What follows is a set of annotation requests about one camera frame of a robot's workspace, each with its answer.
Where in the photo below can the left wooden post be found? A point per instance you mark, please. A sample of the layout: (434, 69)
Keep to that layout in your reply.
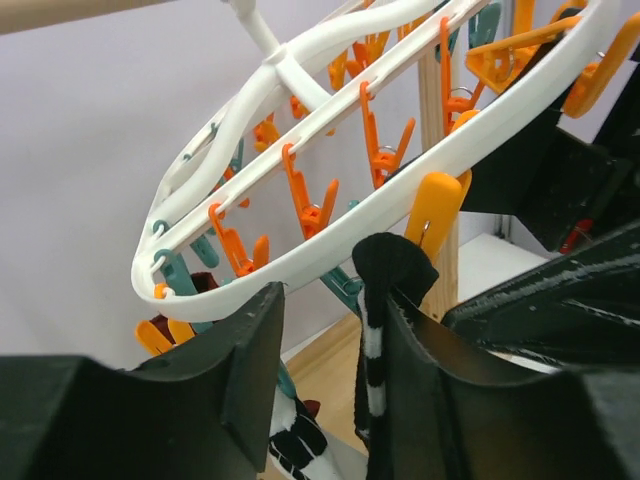
(444, 294)

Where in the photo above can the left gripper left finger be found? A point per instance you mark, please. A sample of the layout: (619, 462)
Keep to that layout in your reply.
(199, 411)

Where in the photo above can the orange clothespin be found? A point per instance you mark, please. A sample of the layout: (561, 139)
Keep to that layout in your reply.
(160, 334)
(498, 64)
(593, 80)
(436, 206)

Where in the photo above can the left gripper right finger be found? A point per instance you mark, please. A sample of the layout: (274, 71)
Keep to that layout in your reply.
(455, 411)

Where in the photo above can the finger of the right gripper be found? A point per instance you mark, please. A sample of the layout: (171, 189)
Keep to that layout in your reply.
(563, 190)
(576, 310)

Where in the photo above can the white clip hanger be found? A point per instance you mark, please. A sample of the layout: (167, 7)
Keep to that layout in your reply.
(306, 87)

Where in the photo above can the black white patterned sock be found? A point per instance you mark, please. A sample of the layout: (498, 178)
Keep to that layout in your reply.
(297, 446)

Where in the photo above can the teal clothespin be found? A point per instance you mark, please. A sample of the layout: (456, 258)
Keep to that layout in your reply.
(344, 287)
(285, 390)

